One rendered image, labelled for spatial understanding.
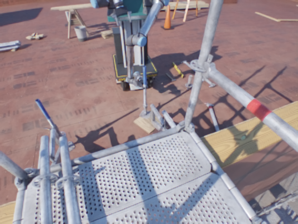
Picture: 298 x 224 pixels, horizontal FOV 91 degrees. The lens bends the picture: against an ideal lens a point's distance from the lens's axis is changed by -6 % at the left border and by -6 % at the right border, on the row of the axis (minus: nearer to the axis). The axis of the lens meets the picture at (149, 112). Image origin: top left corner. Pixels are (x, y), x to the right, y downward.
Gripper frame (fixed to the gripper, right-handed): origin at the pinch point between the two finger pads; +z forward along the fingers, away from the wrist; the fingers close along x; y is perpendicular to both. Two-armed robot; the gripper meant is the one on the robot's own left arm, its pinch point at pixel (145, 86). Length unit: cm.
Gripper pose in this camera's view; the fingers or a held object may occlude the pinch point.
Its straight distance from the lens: 194.4
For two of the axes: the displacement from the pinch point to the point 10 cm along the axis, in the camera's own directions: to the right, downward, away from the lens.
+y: 0.0, -7.2, -7.0
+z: 3.7, 6.5, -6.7
